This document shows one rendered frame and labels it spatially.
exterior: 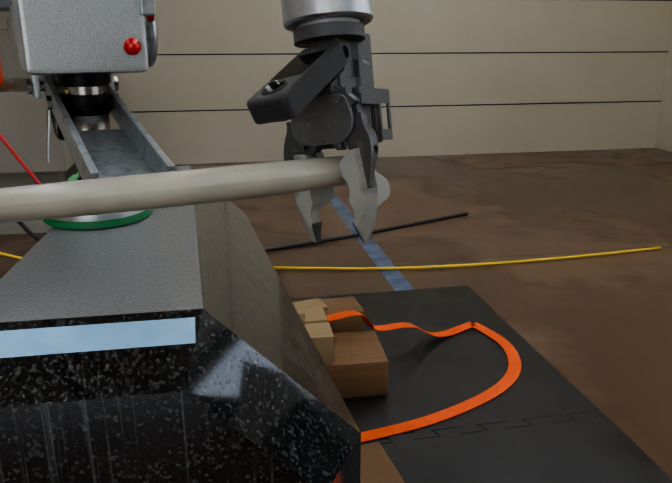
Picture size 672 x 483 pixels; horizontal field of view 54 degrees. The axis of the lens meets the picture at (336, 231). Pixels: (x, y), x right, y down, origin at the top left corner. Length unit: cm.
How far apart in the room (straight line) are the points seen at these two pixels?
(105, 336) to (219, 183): 44
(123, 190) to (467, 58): 624
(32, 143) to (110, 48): 286
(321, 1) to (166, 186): 23
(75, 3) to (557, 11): 611
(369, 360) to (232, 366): 129
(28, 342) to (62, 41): 59
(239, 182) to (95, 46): 81
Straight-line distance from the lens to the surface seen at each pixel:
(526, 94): 700
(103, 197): 57
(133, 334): 95
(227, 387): 95
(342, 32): 65
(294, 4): 65
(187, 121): 628
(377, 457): 179
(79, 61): 134
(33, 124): 415
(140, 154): 121
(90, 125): 141
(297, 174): 60
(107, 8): 134
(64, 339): 97
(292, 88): 58
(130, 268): 114
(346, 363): 219
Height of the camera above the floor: 118
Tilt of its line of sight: 17 degrees down
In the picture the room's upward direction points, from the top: straight up
